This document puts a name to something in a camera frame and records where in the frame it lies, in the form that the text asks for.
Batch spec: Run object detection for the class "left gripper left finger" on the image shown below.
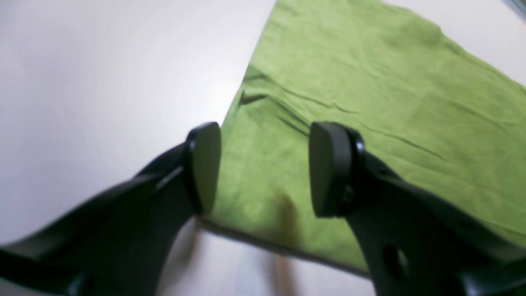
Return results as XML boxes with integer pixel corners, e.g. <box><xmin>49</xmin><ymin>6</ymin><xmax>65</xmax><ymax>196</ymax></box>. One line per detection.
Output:
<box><xmin>0</xmin><ymin>122</ymin><xmax>221</xmax><ymax>296</ymax></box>

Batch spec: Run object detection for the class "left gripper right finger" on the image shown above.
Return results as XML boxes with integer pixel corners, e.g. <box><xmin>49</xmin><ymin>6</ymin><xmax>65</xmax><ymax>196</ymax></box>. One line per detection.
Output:
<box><xmin>309</xmin><ymin>121</ymin><xmax>526</xmax><ymax>296</ymax></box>

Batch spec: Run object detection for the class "green T-shirt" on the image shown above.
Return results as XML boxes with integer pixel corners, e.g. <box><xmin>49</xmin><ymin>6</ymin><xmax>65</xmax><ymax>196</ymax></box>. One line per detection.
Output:
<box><xmin>205</xmin><ymin>0</ymin><xmax>526</xmax><ymax>273</ymax></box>

